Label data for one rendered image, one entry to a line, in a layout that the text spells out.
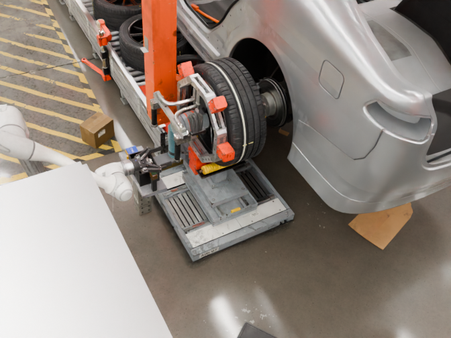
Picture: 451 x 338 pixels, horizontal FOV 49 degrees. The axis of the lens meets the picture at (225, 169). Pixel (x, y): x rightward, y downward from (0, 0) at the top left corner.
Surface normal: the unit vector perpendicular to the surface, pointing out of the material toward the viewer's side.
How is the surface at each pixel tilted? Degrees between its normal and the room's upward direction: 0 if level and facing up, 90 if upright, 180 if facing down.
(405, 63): 22
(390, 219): 2
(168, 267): 0
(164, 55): 90
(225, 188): 0
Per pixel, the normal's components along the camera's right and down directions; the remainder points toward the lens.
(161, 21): 0.48, 0.66
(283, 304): 0.08, -0.68
